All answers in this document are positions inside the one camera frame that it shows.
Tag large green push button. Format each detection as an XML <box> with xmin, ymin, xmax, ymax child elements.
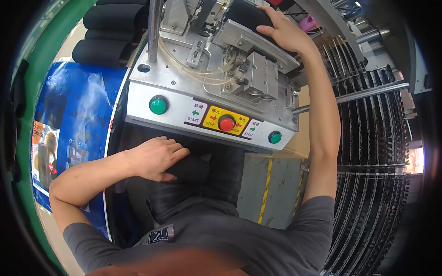
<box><xmin>149</xmin><ymin>95</ymin><xmax>170</xmax><ymax>115</ymax></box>

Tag short steel rod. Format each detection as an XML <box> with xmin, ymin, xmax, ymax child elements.
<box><xmin>355</xmin><ymin>29</ymin><xmax>391</xmax><ymax>44</ymax></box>

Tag pink plastic container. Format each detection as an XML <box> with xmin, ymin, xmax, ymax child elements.
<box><xmin>299</xmin><ymin>14</ymin><xmax>318</xmax><ymax>32</ymax></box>

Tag blue printed carton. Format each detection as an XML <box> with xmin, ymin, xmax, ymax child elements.
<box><xmin>30</xmin><ymin>61</ymin><xmax>129</xmax><ymax>240</ymax></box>

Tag grey metal beam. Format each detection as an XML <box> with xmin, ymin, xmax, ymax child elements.
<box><xmin>296</xmin><ymin>0</ymin><xmax>367</xmax><ymax>63</ymax></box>

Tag green curved frame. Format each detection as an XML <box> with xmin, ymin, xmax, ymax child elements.
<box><xmin>12</xmin><ymin>0</ymin><xmax>97</xmax><ymax>276</ymax></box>

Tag red stop button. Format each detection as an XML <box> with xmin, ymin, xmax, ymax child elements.
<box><xmin>218</xmin><ymin>115</ymin><xmax>237</xmax><ymax>132</ymax></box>

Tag person's right hand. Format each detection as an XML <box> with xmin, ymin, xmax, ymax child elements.
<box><xmin>256</xmin><ymin>6</ymin><xmax>317</xmax><ymax>55</ymax></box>

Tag long steel rod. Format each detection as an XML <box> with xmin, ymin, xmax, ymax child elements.
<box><xmin>293</xmin><ymin>81</ymin><xmax>410</xmax><ymax>115</ymax></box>

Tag grey metal press machine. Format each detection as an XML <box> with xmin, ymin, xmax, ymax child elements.
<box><xmin>126</xmin><ymin>0</ymin><xmax>304</xmax><ymax>152</ymax></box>

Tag person's body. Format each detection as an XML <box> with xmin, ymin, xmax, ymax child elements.
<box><xmin>49</xmin><ymin>148</ymin><xmax>342</xmax><ymax>276</ymax></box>

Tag person's legs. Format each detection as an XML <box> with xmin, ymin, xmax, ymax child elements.
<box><xmin>121</xmin><ymin>138</ymin><xmax>246</xmax><ymax>225</ymax></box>

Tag black foam roll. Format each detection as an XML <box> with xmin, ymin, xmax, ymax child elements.
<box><xmin>84</xmin><ymin>29</ymin><xmax>142</xmax><ymax>43</ymax></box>
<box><xmin>82</xmin><ymin>4</ymin><xmax>149</xmax><ymax>31</ymax></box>
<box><xmin>96</xmin><ymin>0</ymin><xmax>150</xmax><ymax>6</ymax></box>
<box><xmin>71</xmin><ymin>39</ymin><xmax>133</xmax><ymax>68</ymax></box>

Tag wire rack of black parts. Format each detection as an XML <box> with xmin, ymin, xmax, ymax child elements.
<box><xmin>316</xmin><ymin>34</ymin><xmax>412</xmax><ymax>276</ymax></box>

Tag clear plastic tubes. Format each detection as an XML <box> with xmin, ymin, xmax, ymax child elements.
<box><xmin>158</xmin><ymin>34</ymin><xmax>239</xmax><ymax>86</ymax></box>

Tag brown cardboard box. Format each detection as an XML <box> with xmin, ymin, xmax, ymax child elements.
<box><xmin>282</xmin><ymin>85</ymin><xmax>312</xmax><ymax>159</ymax></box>

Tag black fabric piece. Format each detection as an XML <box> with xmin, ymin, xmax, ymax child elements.
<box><xmin>224</xmin><ymin>0</ymin><xmax>298</xmax><ymax>57</ymax></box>
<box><xmin>165</xmin><ymin>152</ymin><xmax>212</xmax><ymax>184</ymax></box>

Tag person's left hand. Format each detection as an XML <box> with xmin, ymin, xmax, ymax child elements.
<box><xmin>129</xmin><ymin>136</ymin><xmax>190</xmax><ymax>182</ymax></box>

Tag upright steel post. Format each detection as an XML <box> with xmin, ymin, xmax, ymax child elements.
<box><xmin>147</xmin><ymin>0</ymin><xmax>165</xmax><ymax>63</ymax></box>

